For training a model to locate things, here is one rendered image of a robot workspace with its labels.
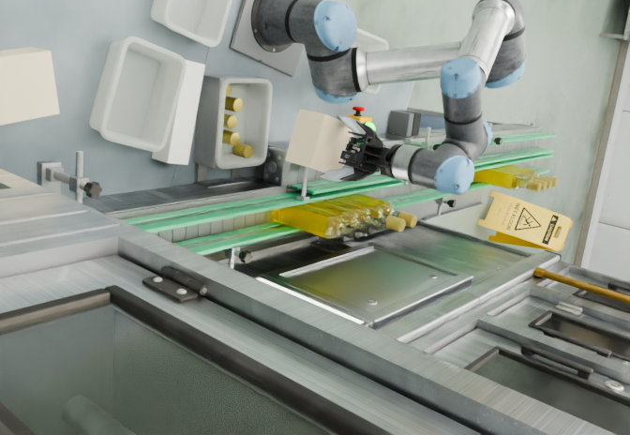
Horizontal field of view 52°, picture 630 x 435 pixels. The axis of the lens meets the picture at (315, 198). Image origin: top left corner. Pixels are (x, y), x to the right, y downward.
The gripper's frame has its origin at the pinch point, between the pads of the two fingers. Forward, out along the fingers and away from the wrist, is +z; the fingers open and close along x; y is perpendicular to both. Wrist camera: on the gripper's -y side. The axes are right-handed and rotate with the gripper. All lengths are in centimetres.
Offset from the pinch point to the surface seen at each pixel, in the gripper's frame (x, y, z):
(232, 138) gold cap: 3.9, 2.5, 28.8
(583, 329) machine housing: 26, -52, -51
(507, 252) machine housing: 14, -90, -13
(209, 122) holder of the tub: 1.8, 10.3, 30.2
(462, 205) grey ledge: 2, -125, 23
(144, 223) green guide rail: 26.9, 30.8, 18.0
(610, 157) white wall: -101, -601, 101
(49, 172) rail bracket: 21, 52, 22
